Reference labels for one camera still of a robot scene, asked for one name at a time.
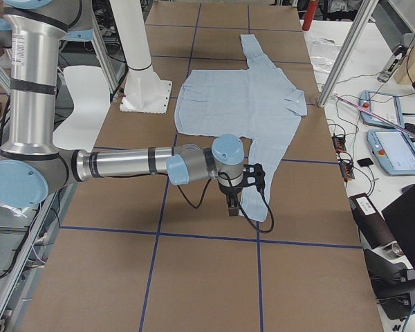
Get clear plastic bag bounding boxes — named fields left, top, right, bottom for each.
left=305, top=35, right=341, bottom=92

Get metal reacher rod tool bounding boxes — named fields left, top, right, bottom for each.
left=335, top=95, right=415, bottom=139

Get black monitor stand equipment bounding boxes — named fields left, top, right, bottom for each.
left=349, top=184, right=415, bottom=320

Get brown paper table cover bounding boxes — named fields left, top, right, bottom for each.
left=19, top=1, right=382, bottom=331

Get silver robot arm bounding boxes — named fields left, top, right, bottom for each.
left=0, top=1, right=245, bottom=208

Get orange circuit board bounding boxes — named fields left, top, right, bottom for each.
left=332, top=136, right=347, bottom=153

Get light blue button-up shirt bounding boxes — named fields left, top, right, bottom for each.
left=174, top=35, right=308, bottom=222

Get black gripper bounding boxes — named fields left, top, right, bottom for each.
left=218, top=175, right=243, bottom=216

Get near teach pendant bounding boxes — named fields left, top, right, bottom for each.
left=366, top=129, right=415, bottom=176

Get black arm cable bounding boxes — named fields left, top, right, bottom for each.
left=174, top=171, right=275, bottom=233

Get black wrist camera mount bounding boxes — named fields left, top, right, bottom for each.
left=241, top=163, right=266, bottom=192

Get teach pendant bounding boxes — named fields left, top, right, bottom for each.
left=359, top=90, right=404, bottom=127
left=366, top=129, right=415, bottom=176

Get aluminium frame post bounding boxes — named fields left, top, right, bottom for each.
left=317, top=0, right=379, bottom=107

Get white curved sheet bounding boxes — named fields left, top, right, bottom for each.
left=53, top=65, right=111, bottom=152

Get red bottle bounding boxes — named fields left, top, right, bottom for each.
left=302, top=0, right=319, bottom=31

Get white pedestal column with base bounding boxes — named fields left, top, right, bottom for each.
left=110, top=0, right=172, bottom=113

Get far teach pendant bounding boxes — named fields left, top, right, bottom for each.
left=359, top=90, right=404, bottom=127

